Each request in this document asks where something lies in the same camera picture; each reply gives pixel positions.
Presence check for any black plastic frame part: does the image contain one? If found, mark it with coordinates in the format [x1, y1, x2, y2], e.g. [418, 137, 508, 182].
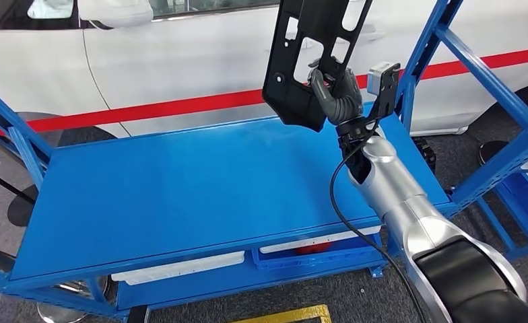
[262, 0, 374, 133]

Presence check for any blue metal shelf rack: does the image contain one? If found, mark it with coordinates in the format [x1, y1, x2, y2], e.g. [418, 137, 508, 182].
[0, 0, 528, 323]
[473, 147, 528, 262]

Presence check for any red item in bin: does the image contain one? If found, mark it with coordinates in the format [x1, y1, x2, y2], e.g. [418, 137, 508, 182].
[296, 242, 334, 256]

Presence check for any blue plastic bin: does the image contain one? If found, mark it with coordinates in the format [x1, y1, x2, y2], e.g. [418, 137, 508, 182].
[251, 234, 385, 271]
[500, 171, 528, 237]

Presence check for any white car with red stripe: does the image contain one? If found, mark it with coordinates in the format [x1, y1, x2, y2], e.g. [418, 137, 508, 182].
[0, 0, 528, 139]

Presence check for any yellow floor tape square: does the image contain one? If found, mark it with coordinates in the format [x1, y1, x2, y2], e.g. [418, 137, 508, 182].
[232, 304, 332, 323]

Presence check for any black round base stand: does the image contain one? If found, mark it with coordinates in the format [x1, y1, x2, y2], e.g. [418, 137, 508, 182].
[0, 165, 40, 227]
[477, 140, 511, 167]

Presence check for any stanchion with chrome base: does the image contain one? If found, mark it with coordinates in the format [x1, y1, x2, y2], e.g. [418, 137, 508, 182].
[0, 242, 111, 323]

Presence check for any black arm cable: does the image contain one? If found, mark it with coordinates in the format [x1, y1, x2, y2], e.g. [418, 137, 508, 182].
[329, 133, 428, 323]

